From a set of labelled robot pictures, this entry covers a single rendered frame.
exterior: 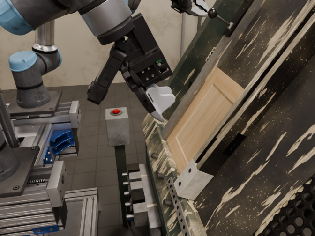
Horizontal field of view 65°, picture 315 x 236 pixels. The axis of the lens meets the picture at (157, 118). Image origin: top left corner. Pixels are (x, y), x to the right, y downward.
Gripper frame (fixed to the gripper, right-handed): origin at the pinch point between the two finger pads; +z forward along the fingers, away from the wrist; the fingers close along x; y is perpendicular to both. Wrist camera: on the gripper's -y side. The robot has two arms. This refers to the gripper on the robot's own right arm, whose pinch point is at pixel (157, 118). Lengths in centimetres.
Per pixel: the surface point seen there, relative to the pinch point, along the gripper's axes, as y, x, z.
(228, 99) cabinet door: 21.4, 29.5, 25.4
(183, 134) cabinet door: 0, 40, 38
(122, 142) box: -33, 67, 44
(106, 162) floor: -85, 143, 104
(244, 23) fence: 42, 51, 11
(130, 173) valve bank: -31, 43, 46
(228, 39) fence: 35, 51, 14
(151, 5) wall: 35, 344, 35
